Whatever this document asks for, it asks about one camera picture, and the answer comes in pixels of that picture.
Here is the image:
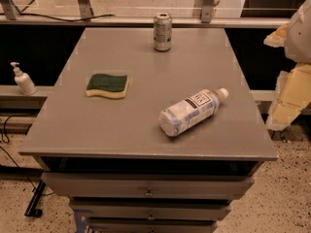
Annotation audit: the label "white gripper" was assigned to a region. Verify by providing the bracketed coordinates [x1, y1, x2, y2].
[263, 0, 311, 131]

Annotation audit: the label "blue label plastic bottle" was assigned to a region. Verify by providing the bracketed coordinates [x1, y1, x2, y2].
[158, 88, 228, 137]

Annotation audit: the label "green 7up can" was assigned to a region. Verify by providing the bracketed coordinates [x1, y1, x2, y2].
[154, 13, 172, 51]

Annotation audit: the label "white pump dispenser bottle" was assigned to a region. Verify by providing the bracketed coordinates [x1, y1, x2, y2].
[11, 62, 37, 95]

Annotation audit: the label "green and yellow sponge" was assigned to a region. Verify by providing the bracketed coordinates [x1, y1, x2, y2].
[86, 74, 129, 99]

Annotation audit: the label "grey drawer cabinet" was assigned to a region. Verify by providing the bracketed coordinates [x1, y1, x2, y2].
[20, 28, 277, 233]

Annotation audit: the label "black cable on ledge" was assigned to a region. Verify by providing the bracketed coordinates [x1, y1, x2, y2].
[18, 13, 117, 22]

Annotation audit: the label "black floor cable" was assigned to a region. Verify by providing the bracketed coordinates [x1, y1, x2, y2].
[0, 114, 56, 197]

